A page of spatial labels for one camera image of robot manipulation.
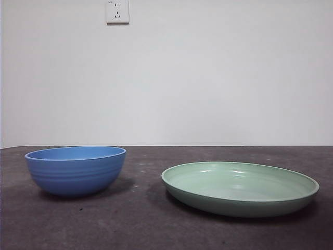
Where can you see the blue ribbed bowl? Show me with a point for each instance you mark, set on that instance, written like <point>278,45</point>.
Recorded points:
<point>75,177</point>

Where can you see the white wall power socket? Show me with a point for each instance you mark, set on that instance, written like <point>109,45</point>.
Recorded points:
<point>117,11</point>

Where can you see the green round plate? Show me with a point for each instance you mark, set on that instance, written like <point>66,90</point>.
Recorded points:
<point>239,205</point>

